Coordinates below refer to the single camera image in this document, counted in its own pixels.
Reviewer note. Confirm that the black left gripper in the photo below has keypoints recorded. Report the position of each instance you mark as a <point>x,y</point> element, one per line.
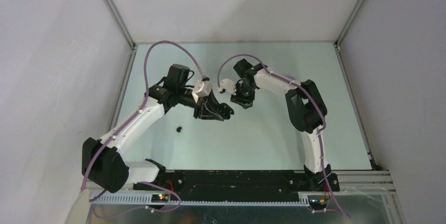
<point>200,111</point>

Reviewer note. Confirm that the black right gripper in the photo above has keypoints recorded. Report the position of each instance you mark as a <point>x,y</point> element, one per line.
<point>245,102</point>

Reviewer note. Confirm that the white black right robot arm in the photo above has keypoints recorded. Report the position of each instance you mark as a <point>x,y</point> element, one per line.
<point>306,111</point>

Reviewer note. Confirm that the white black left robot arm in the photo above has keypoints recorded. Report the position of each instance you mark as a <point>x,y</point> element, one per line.
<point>103,159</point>

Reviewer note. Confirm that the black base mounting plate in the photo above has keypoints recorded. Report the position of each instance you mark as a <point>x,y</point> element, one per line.
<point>238,194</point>

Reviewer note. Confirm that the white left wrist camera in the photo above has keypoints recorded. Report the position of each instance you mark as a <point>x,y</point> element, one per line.
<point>201,89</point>

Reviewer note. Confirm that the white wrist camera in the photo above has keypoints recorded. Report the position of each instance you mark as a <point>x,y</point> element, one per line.
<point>227,85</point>
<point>201,89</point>

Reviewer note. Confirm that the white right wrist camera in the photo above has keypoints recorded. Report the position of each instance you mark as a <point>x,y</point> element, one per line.
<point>227,85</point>

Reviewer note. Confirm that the aluminium frame post left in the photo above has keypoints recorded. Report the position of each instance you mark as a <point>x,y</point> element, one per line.
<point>119,21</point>

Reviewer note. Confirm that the aluminium frame post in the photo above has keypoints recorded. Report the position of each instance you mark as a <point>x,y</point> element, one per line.
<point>119,21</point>
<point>349,22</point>

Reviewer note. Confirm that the grey slotted cable duct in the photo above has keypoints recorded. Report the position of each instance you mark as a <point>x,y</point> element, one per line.
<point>150,199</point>

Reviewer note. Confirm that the aluminium frame post right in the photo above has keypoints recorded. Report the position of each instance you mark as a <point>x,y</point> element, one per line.
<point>349,22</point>

